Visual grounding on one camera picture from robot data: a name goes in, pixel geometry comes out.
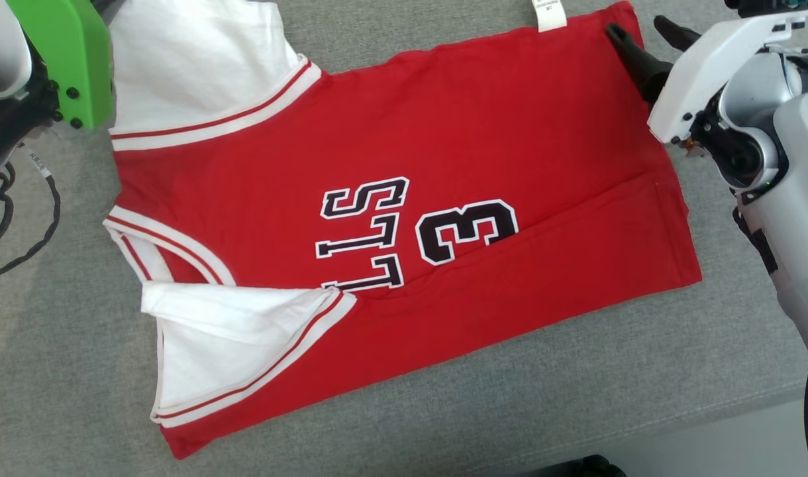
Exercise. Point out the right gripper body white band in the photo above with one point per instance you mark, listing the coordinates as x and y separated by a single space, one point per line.
702 66

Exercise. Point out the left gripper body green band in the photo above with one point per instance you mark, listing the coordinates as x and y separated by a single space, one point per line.
66 46

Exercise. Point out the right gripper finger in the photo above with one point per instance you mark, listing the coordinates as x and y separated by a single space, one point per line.
642 66
675 33

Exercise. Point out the red basketball jersey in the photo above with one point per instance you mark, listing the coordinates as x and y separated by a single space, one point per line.
444 132

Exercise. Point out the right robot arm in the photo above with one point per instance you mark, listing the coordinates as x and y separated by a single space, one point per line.
795 199

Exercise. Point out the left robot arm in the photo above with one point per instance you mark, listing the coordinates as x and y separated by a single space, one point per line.
3 53

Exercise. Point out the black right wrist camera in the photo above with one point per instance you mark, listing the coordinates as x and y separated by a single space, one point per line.
755 5

